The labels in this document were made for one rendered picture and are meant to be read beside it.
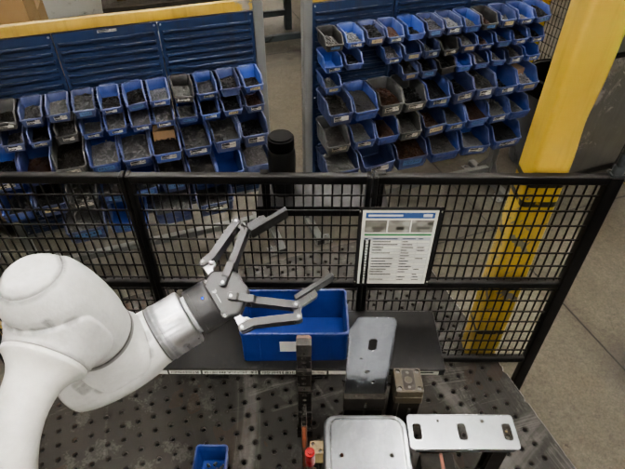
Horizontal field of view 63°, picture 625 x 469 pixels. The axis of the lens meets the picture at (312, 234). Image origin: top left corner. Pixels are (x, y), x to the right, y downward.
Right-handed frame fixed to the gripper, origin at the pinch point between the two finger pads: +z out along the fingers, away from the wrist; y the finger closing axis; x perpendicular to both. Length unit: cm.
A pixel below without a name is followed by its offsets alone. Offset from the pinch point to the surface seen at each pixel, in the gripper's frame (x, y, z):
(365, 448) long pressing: -67, 33, -4
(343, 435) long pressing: -69, 27, -7
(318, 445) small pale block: -60, 26, -14
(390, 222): -50, -10, 33
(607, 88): -187, -50, 257
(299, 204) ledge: -48, -28, 15
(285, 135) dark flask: -34, -41, 20
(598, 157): -242, -26, 263
